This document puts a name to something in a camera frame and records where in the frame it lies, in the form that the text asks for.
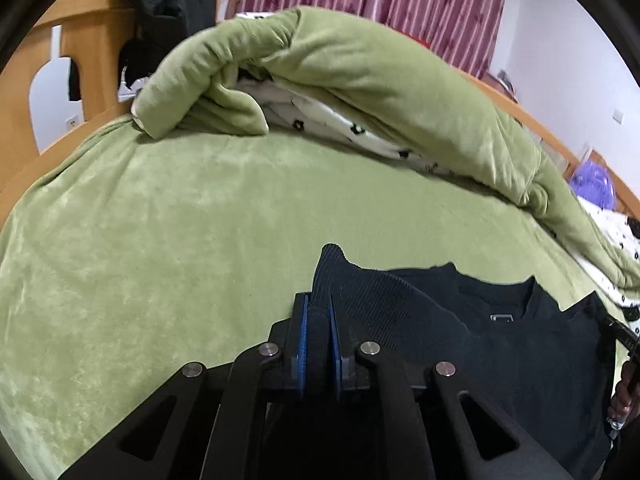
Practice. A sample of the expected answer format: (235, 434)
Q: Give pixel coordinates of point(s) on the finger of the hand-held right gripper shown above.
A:
(622, 332)

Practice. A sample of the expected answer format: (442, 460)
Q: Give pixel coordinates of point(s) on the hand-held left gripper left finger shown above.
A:
(300, 355)

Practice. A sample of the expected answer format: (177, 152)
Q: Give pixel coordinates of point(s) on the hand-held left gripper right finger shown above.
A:
(336, 355)

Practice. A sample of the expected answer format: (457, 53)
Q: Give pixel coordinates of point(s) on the black sweater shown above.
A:
(500, 340)

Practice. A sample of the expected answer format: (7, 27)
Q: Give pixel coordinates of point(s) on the person's right hand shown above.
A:
(622, 400)

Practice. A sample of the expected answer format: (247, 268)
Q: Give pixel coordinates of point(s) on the purple fluffy object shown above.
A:
(592, 185)

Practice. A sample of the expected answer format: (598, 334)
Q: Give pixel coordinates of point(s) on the green bed sheet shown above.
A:
(175, 240)

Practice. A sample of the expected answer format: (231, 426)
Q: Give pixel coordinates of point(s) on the green quilt with floral lining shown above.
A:
(380, 90)

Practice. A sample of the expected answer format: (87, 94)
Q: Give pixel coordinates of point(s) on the pink patterned curtain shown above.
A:
(400, 0)

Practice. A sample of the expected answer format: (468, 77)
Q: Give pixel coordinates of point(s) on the black jacket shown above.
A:
(160, 15)

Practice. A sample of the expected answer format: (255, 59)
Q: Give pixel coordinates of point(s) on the white wall switch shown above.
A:
(618, 116)

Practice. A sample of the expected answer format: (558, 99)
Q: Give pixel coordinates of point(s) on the white wall socket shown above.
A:
(73, 122)

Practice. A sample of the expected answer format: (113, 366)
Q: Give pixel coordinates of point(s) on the wooden bed frame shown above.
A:
(80, 40)

